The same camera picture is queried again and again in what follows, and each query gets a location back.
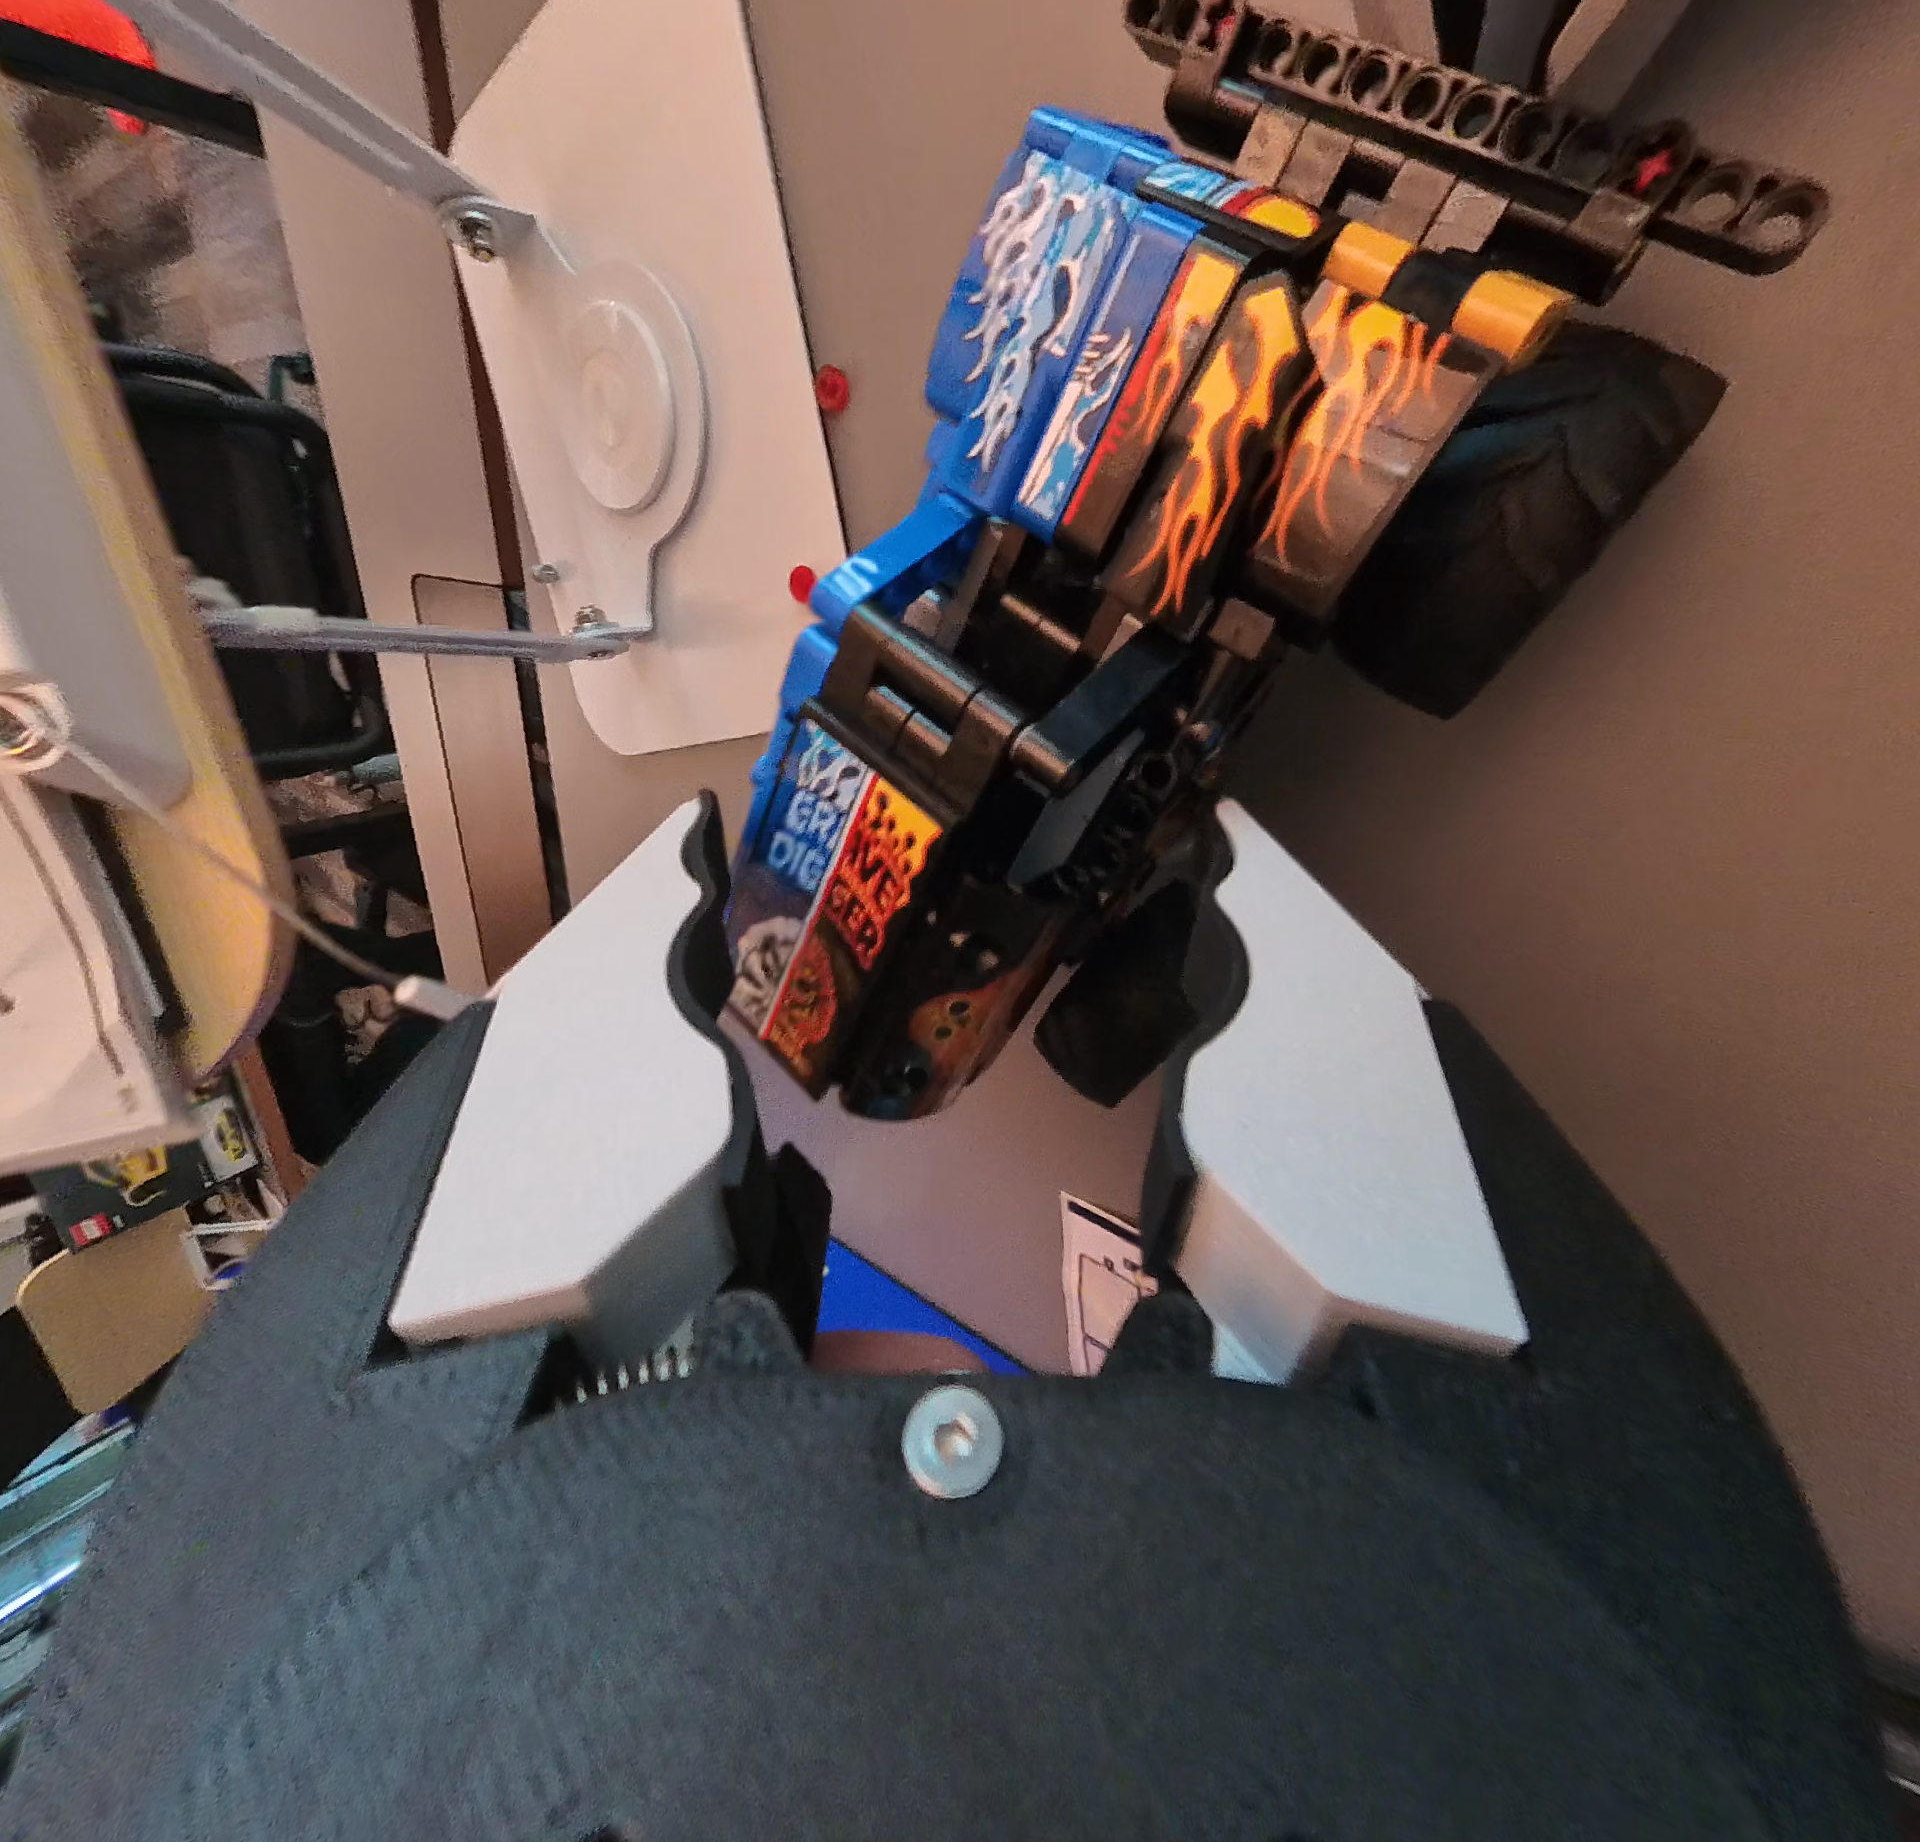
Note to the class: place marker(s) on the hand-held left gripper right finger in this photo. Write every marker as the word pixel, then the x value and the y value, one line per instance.
pixel 1340 1122

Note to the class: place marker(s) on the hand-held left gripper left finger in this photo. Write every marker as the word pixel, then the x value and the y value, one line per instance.
pixel 587 1122

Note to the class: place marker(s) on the brick-built monster truck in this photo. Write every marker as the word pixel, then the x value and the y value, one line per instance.
pixel 1124 447

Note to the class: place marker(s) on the red rim toy wheel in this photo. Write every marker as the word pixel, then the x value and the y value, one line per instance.
pixel 1526 518

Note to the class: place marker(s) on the grey desk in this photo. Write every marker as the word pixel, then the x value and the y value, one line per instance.
pixel 1650 975

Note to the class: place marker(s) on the sticker sheet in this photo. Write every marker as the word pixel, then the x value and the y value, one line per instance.
pixel 1095 1271

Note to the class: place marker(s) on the blue storage bin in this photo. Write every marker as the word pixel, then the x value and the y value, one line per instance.
pixel 887 1296

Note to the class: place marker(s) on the black and yellow box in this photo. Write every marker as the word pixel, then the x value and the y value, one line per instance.
pixel 129 1185

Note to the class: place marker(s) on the black office chair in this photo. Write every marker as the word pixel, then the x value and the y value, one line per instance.
pixel 253 518

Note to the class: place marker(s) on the white book stand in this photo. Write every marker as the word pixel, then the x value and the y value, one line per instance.
pixel 665 149

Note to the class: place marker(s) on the orange traffic cone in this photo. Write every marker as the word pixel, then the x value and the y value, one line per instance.
pixel 76 12

